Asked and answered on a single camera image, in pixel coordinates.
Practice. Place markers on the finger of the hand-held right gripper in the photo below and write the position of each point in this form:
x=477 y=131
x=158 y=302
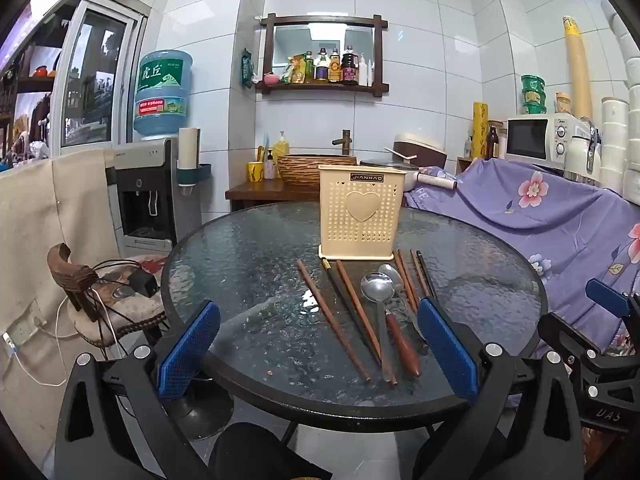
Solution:
x=565 y=332
x=607 y=295

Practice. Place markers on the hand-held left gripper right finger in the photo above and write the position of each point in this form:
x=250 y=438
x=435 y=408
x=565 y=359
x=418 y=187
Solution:
x=447 y=350

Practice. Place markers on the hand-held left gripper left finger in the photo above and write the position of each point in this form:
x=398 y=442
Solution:
x=192 y=345

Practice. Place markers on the brown wooden chopstick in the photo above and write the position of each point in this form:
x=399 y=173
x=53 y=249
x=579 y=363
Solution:
x=404 y=280
x=332 y=317
x=410 y=280
x=420 y=272
x=366 y=320

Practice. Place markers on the thin black chopstick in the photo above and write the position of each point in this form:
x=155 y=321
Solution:
x=426 y=272

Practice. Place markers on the large metal spoon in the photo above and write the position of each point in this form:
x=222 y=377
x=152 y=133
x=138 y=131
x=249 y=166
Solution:
x=376 y=287

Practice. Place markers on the black chopstick with gold band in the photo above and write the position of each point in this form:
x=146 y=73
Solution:
x=344 y=295

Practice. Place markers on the beige perforated utensil holder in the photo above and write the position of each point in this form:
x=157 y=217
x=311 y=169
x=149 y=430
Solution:
x=340 y=230

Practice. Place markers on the black round stand base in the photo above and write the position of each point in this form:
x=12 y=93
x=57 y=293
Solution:
x=205 y=417

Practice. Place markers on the black power adapter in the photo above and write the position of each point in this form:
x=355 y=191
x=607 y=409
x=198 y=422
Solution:
x=144 y=284

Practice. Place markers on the purple floral cloth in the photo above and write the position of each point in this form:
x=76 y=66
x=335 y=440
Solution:
x=550 y=220

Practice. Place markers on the person's dark trouser leg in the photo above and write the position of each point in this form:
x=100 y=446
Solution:
x=260 y=452

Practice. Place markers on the white electric kettle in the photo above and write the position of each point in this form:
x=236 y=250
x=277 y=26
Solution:
x=577 y=155

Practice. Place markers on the stack of white cups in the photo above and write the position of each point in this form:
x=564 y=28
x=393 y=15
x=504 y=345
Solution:
x=617 y=145

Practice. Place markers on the wooden chair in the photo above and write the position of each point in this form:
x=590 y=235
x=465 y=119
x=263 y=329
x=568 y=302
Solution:
x=62 y=265

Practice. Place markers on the wooden vanity counter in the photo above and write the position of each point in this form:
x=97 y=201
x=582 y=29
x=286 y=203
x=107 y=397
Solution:
x=260 y=192

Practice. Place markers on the white lint roller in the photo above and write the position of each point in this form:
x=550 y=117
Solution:
x=440 y=181

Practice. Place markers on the white microwave oven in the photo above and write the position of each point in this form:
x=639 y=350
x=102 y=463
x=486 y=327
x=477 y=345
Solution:
x=525 y=137

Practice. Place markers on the white charger plug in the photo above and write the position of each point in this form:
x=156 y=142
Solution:
x=10 y=342

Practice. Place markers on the yellow cup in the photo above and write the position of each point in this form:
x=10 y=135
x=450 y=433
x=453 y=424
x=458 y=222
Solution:
x=256 y=172

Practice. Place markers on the small wooden crate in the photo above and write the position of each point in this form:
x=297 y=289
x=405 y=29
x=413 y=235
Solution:
x=465 y=166

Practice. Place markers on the grey water dispenser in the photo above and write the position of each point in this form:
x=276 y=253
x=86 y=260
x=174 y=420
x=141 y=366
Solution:
x=150 y=165

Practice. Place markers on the brown glass bottle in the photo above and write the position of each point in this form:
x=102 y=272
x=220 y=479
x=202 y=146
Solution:
x=493 y=145

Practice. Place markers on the small pink bottle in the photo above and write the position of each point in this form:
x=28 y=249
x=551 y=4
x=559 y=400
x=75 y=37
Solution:
x=270 y=167

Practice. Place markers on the white paper cup tube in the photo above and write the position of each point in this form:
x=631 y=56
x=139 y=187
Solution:
x=189 y=150

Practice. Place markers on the yellow jar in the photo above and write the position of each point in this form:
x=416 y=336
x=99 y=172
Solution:
x=563 y=105

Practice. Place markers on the white pan with lid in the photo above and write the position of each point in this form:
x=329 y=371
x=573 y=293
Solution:
x=385 y=162

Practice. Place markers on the beige cloth cover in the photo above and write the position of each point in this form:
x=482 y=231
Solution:
x=45 y=210

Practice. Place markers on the small clear bottle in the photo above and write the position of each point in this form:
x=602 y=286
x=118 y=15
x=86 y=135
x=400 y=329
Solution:
x=468 y=147

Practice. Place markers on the white brown rice cooker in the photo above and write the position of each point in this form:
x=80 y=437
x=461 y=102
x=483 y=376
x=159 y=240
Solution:
x=420 y=147

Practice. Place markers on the woven pattern basin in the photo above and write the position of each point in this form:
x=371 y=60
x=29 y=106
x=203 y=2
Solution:
x=300 y=170

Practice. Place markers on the yellow wrap roll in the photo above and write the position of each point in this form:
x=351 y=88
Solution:
x=480 y=130

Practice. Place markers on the blue toothbrush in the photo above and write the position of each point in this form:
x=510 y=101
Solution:
x=266 y=145

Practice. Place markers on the stack of green noodle cups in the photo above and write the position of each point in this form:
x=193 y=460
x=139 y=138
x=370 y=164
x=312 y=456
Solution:
x=533 y=95

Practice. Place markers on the yellow soap pump bottle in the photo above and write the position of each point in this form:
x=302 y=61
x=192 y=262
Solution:
x=281 y=147

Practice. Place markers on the tall tan cardboard tube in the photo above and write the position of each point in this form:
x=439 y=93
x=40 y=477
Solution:
x=579 y=70

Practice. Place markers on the bamboo style faucet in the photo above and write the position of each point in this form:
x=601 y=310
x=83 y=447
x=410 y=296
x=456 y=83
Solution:
x=345 y=142

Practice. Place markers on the blue water jug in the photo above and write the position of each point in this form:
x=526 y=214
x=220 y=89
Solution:
x=162 y=95

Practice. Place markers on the pink bowl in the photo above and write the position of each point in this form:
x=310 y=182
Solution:
x=271 y=79

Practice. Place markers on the green hanging packet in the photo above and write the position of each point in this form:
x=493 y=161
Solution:
x=247 y=67

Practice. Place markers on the white squeeze bottle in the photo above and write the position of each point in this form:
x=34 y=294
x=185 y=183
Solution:
x=370 y=75
x=362 y=74

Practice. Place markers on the white framed window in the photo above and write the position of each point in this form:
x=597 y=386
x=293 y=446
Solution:
x=92 y=75

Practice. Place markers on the yellow seasoning packet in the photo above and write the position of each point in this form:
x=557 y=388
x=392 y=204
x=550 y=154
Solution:
x=294 y=71

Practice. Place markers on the dark soy sauce bottle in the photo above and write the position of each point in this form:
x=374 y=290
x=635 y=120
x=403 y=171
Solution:
x=349 y=70

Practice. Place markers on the green bottle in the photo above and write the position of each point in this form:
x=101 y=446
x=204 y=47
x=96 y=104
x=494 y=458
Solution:
x=309 y=69

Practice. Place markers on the yellow label bottle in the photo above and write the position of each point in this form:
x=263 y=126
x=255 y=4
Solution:
x=334 y=69

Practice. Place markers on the purple label bottle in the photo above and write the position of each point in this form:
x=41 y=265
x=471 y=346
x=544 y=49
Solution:
x=322 y=69

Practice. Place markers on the cluttered wooden display shelf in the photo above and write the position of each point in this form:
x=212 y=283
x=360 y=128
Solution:
x=35 y=80

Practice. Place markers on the wooden framed mirror shelf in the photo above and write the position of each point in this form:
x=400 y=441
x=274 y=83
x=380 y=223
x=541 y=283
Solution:
x=325 y=35

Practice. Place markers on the teal wall holder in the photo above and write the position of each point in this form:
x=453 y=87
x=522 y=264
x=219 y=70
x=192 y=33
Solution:
x=202 y=172

